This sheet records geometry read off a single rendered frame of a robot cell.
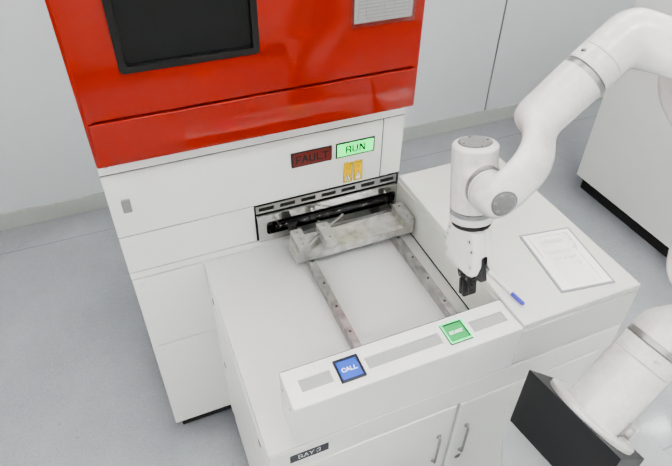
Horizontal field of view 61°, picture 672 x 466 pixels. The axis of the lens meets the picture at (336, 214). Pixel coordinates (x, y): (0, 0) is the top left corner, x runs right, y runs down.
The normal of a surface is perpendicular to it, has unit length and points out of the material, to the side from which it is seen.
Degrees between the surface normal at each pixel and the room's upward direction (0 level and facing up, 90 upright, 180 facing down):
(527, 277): 0
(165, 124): 90
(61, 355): 0
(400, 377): 90
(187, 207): 90
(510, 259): 0
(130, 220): 90
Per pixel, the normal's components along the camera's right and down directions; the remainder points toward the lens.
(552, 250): 0.01, -0.77
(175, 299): 0.38, 0.59
